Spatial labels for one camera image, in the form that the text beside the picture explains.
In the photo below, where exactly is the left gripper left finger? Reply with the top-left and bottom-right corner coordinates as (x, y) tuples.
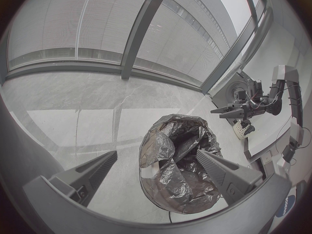
(49, 150), (118, 208)

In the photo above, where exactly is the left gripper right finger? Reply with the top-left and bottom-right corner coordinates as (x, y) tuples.
(196, 150), (266, 207)

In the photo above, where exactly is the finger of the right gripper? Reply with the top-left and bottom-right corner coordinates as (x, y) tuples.
(219, 111), (241, 119)
(211, 105), (239, 114)

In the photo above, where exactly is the black plastic bag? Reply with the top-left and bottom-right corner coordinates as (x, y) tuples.
(139, 114), (224, 215)

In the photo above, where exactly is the white perforated basket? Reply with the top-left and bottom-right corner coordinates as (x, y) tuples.
(233, 122), (254, 140)

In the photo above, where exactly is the grey round appliance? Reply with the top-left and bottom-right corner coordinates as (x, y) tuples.
(225, 79), (250, 104)

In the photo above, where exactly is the window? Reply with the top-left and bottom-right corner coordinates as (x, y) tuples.
(0, 0), (274, 97)

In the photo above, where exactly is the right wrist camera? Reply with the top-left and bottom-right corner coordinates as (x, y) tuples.
(234, 90), (247, 104)

